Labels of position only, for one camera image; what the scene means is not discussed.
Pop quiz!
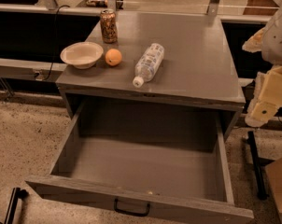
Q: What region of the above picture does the black metal stand leg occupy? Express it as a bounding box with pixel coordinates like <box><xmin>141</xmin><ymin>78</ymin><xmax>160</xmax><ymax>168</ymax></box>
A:
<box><xmin>247</xmin><ymin>131</ymin><xmax>268</xmax><ymax>200</ymax></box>

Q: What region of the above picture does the black power cable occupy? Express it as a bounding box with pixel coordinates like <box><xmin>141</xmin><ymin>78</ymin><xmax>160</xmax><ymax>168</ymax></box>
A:
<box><xmin>41</xmin><ymin>4</ymin><xmax>72</xmax><ymax>82</ymax></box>

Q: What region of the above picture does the grey metal railing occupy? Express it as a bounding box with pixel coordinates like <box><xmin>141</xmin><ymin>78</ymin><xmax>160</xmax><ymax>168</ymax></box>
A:
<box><xmin>0</xmin><ymin>58</ymin><xmax>66</xmax><ymax>82</ymax></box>

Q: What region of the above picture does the grey cabinet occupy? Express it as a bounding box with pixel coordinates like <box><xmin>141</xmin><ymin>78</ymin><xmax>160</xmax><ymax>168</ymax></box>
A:
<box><xmin>56</xmin><ymin>10</ymin><xmax>245</xmax><ymax>136</ymax></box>

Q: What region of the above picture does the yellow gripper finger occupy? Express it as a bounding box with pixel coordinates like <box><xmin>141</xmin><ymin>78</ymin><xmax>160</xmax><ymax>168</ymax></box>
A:
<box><xmin>245</xmin><ymin>65</ymin><xmax>282</xmax><ymax>128</ymax></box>
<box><xmin>242</xmin><ymin>28</ymin><xmax>264</xmax><ymax>53</ymax></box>

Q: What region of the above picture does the orange fruit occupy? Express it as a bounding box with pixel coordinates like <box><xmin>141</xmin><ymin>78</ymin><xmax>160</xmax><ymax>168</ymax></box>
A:
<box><xmin>105</xmin><ymin>49</ymin><xmax>122</xmax><ymax>66</ymax></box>

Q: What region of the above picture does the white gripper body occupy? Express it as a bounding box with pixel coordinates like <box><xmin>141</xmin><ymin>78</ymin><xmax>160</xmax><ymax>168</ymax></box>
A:
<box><xmin>261</xmin><ymin>6</ymin><xmax>282</xmax><ymax>65</ymax></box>

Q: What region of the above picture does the clear plastic water bottle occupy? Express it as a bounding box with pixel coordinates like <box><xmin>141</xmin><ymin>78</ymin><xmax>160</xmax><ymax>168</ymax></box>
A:
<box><xmin>133</xmin><ymin>43</ymin><xmax>164</xmax><ymax>88</ymax></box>

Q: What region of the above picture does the black stand foot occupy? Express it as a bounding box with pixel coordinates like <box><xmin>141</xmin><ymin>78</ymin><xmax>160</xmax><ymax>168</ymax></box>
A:
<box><xmin>4</xmin><ymin>188</ymin><xmax>28</xmax><ymax>224</ymax></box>

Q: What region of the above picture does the open grey top drawer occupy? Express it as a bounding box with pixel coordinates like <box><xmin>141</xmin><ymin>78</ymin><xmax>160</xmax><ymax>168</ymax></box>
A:
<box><xmin>26</xmin><ymin>97</ymin><xmax>253</xmax><ymax>224</ymax></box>

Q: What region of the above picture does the black drawer handle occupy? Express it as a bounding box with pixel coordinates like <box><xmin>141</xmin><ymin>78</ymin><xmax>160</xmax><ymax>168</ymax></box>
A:
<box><xmin>113</xmin><ymin>198</ymin><xmax>150</xmax><ymax>217</ymax></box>

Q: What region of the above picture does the patterned soda can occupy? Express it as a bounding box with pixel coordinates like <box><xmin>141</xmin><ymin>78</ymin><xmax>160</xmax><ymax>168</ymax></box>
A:
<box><xmin>100</xmin><ymin>9</ymin><xmax>118</xmax><ymax>43</ymax></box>

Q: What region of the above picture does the cardboard box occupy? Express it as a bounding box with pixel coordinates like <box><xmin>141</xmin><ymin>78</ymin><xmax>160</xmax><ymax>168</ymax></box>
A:
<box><xmin>265</xmin><ymin>158</ymin><xmax>282</xmax><ymax>224</ymax></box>

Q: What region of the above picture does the white paper bowl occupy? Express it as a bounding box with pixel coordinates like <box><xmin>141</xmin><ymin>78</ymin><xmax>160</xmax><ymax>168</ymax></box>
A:
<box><xmin>60</xmin><ymin>42</ymin><xmax>104</xmax><ymax>69</ymax></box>

